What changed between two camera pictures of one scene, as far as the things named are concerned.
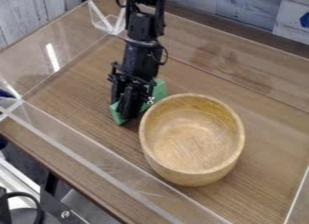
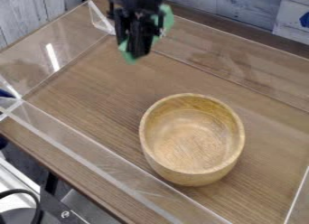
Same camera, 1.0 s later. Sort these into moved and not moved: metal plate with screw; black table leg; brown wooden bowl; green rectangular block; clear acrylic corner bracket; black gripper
Moved: black gripper; green rectangular block
Not moved: brown wooden bowl; clear acrylic corner bracket; black table leg; metal plate with screw
